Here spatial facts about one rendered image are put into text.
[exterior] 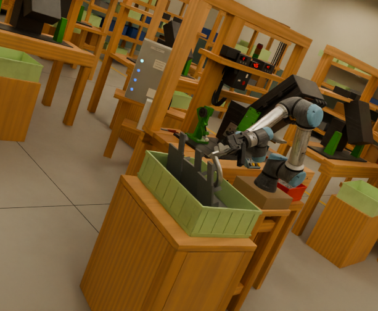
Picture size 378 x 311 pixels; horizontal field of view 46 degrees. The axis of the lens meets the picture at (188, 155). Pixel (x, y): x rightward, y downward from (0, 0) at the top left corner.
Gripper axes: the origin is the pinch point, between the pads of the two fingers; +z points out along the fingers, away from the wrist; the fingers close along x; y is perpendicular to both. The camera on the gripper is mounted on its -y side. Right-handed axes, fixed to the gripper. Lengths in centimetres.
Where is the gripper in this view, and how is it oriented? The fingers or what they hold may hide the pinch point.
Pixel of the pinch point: (215, 156)
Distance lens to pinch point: 221.0
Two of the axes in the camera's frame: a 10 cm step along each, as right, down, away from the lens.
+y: -4.0, -9.0, 1.6
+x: 3.3, -3.1, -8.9
